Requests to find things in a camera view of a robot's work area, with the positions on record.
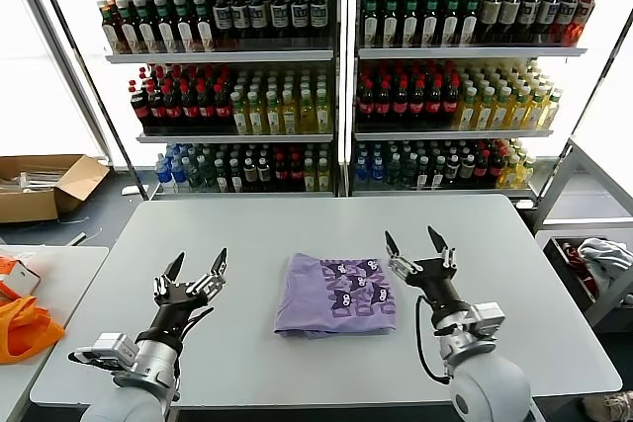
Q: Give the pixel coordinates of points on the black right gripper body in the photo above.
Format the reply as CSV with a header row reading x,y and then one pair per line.
x,y
440,288

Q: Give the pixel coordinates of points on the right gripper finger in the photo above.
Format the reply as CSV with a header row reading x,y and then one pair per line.
x,y
398,261
447,256

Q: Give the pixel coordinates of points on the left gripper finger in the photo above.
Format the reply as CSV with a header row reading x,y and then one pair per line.
x,y
168,278
215,278

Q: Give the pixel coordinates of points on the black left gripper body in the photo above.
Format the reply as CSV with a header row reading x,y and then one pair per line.
x,y
178,303

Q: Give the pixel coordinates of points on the purple printed t-shirt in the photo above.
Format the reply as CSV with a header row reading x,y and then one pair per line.
x,y
306,303

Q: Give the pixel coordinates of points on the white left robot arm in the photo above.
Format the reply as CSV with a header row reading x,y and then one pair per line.
x,y
138,387

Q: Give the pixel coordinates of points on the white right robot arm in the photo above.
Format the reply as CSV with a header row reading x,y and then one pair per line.
x,y
484,382

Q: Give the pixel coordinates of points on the grey clothes bin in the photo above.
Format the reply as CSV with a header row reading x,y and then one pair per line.
x,y
566,274

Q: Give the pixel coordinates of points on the dark drink bottle white cap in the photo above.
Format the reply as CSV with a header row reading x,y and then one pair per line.
x,y
452,170
394,171
437,174
408,171
250,175
264,175
222,177
237,177
422,174
467,170

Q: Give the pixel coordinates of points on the blue drink bottle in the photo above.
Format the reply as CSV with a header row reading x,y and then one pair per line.
x,y
363,170
178,177
163,176
378,170

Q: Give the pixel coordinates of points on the cola bottle red cap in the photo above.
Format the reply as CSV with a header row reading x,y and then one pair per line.
x,y
222,108
190,109
482,167
418,103
384,103
434,103
496,167
140,110
173,109
400,103
282,172
206,108
157,109
451,103
367,103
296,172

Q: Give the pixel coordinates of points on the grey metal strip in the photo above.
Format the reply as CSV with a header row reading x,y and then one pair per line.
x,y
76,238

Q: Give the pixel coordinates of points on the dark green bottle white cap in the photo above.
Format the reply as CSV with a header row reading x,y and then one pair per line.
x,y
194,176
206,175

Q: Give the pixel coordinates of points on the yellow juice bottle green label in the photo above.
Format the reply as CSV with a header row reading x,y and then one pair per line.
x,y
536,113
552,113
519,113
307,118
501,113
467,113
484,113
323,117
256,118
273,118
290,118
527,172
512,174
241,118

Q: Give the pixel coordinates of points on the yellow green drink bottle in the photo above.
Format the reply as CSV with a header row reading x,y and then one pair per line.
x,y
323,176
310,176

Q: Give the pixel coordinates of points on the black diagonal pole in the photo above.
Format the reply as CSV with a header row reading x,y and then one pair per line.
x,y
549,180
90,76

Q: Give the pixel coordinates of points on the red garment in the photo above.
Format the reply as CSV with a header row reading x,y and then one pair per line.
x,y
576,256

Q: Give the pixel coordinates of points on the small orange white box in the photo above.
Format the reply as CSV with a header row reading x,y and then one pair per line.
x,y
22,278

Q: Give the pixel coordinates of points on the orange cloth bag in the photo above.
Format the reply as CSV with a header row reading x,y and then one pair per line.
x,y
25,338

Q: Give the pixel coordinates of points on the white crumpled garment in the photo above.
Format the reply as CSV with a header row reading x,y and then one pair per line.
x,y
603,259

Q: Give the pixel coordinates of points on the open cardboard box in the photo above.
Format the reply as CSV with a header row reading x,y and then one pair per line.
x,y
29,204

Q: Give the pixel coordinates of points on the clear plastic packets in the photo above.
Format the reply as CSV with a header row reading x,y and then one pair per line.
x,y
34,179

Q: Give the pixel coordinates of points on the steel shelf rack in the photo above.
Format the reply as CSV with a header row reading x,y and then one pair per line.
x,y
222,57
470,53

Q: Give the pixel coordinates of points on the beige sneaker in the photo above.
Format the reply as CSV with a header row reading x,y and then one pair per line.
x,y
615,407

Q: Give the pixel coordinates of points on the dark tea bottle green neck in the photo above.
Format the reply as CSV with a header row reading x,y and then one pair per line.
x,y
410,24
390,24
205,32
431,24
371,24
186,34
131,34
167,34
451,24
470,24
148,34

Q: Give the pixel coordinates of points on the dark bottle grey label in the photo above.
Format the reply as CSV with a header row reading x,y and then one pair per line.
x,y
489,17
509,14

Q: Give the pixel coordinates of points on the grey metal beam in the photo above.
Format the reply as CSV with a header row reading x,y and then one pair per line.
x,y
62,51

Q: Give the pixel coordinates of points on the red tea bottle white label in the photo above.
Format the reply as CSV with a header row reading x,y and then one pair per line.
x,y
111,31

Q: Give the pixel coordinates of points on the dark bottle blue white label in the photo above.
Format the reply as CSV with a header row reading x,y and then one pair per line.
x,y
529,14
299,17
279,17
223,19
257,19
240,19
548,14
319,17

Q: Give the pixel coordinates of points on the red drink bottle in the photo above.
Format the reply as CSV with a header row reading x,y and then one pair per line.
x,y
585,14

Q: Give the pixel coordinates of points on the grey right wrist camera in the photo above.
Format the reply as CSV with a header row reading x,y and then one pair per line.
x,y
487,317

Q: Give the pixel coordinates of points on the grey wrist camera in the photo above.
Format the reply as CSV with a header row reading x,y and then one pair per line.
x,y
487,317
106,348

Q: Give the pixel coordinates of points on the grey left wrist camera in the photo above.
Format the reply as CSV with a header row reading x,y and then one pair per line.
x,y
106,348

